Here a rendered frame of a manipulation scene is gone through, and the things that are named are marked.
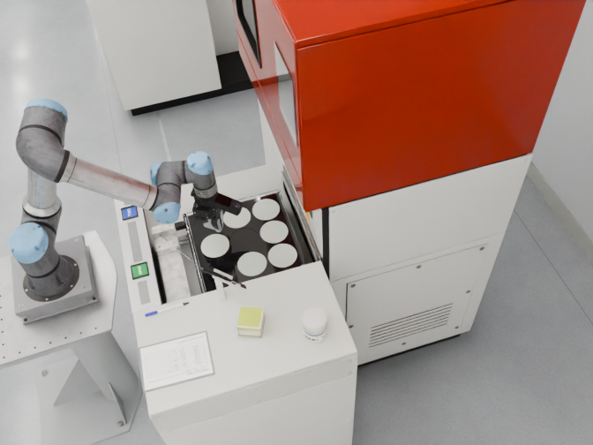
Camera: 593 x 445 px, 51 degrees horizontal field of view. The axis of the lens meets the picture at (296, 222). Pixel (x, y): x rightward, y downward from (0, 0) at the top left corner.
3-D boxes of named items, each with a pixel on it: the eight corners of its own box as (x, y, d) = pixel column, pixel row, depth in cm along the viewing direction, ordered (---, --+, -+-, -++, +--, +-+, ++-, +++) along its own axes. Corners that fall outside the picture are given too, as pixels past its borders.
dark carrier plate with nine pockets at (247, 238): (278, 193, 232) (278, 192, 231) (305, 266, 211) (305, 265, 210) (187, 216, 227) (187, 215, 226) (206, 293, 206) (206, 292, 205)
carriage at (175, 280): (176, 229, 229) (174, 224, 226) (195, 312, 207) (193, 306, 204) (153, 235, 228) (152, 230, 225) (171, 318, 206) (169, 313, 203)
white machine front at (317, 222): (266, 128, 264) (258, 49, 233) (329, 282, 215) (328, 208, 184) (259, 130, 264) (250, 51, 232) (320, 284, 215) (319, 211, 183)
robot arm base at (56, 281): (27, 300, 207) (15, 284, 199) (31, 264, 216) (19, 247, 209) (72, 292, 208) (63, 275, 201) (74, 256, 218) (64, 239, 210)
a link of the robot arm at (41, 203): (17, 243, 206) (15, 123, 167) (26, 208, 215) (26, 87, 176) (56, 248, 210) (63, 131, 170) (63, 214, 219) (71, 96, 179)
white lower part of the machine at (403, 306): (399, 210, 339) (415, 93, 275) (468, 339, 289) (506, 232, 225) (274, 245, 328) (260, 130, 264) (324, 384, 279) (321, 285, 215)
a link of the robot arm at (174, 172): (147, 184, 188) (183, 180, 189) (150, 157, 195) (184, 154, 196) (153, 200, 195) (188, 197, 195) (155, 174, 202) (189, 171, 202)
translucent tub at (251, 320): (266, 318, 191) (264, 306, 186) (262, 339, 186) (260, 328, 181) (242, 315, 192) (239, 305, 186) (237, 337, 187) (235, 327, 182)
